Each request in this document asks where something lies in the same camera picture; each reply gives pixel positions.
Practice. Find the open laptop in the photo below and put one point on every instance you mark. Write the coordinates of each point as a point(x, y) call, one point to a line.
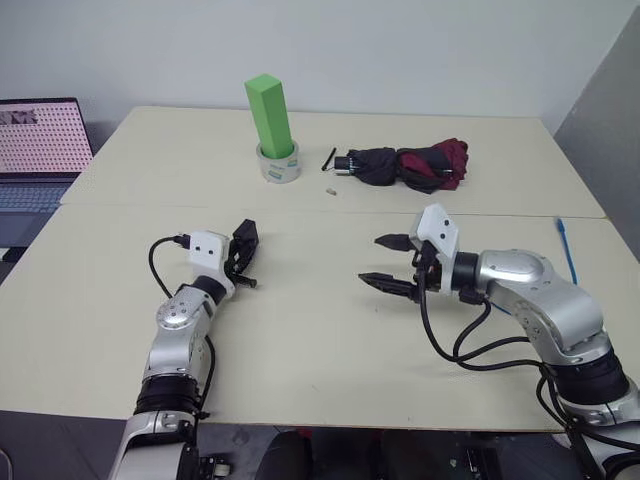
point(35, 145)

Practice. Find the folded black and maroon umbrella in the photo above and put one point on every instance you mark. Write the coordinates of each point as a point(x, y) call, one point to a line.
point(415, 165)

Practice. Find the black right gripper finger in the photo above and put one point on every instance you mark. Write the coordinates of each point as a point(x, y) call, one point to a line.
point(387, 283)
point(395, 242)

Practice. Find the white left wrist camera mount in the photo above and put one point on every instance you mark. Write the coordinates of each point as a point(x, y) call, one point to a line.
point(207, 250)

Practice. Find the clear tape roll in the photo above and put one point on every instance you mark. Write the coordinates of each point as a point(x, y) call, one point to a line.
point(280, 167)

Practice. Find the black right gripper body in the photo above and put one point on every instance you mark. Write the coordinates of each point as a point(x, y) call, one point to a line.
point(432, 275)

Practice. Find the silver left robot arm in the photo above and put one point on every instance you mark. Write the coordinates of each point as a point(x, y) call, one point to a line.
point(175, 340)

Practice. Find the grey partition panel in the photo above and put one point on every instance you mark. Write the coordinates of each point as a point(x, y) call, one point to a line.
point(605, 125)

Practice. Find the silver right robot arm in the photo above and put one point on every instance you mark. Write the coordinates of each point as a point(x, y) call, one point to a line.
point(550, 295)

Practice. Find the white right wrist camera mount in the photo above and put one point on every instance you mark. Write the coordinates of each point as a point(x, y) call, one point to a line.
point(437, 227)

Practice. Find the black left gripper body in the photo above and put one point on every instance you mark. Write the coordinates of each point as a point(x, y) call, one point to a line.
point(233, 263)

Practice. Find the green rectangular block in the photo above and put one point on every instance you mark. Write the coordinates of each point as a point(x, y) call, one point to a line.
point(270, 115)

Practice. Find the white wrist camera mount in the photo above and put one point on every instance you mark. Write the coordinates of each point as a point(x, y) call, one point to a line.
point(437, 227)
point(207, 250)

